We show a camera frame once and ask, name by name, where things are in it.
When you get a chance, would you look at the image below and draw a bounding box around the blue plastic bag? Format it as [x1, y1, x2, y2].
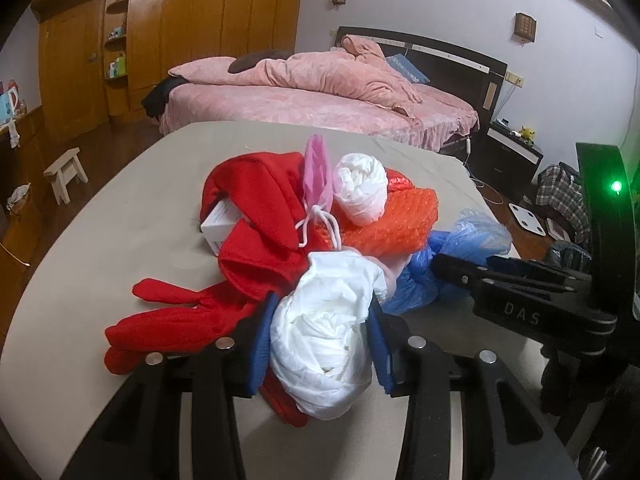
[385, 208, 512, 316]

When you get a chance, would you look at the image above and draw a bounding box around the wooden wardrobe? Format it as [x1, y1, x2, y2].
[30, 0, 307, 128]

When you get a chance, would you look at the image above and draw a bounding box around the black clothing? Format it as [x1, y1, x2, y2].
[141, 76, 188, 121]

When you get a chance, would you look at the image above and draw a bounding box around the red cloth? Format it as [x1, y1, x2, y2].
[104, 154, 321, 428]

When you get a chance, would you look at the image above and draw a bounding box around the light blue box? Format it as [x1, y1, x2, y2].
[0, 80, 27, 123]

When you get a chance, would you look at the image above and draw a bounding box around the small wooden stool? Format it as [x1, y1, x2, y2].
[43, 147, 90, 205]

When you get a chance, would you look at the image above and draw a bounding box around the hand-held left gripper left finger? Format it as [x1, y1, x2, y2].
[60, 290, 281, 480]

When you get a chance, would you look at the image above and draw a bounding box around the orange foam net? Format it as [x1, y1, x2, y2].
[312, 187, 438, 256]

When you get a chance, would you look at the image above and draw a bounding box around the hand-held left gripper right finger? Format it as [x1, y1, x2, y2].
[367, 292, 583, 480]

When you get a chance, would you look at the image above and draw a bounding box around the small white box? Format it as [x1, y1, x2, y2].
[200, 199, 251, 256]

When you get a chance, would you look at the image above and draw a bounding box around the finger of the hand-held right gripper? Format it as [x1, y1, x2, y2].
[486, 255, 593, 281]
[431, 253, 576, 306]

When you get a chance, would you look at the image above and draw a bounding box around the white cable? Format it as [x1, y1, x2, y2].
[464, 135, 507, 206]

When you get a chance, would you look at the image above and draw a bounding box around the dark nightstand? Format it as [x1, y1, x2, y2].
[475, 120, 545, 182]

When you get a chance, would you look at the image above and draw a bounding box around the pink duvet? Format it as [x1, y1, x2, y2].
[170, 35, 426, 116]

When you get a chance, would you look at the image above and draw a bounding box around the dark wooden bed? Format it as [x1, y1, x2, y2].
[160, 26, 508, 153]

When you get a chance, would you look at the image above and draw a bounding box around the pink drawstring pouch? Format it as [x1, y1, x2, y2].
[299, 134, 343, 251]

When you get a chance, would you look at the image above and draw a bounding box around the small white plastic bag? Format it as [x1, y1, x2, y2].
[332, 152, 388, 226]

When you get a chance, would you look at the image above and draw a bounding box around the large white plastic bag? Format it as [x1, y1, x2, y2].
[270, 250, 388, 421]

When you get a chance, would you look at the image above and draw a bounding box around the white bathroom scale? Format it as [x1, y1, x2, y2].
[509, 202, 548, 237]

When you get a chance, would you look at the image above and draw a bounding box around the blue pillow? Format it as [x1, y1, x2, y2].
[385, 52, 431, 83]

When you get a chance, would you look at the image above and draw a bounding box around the plaid bag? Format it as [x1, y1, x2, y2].
[536, 164, 592, 242]

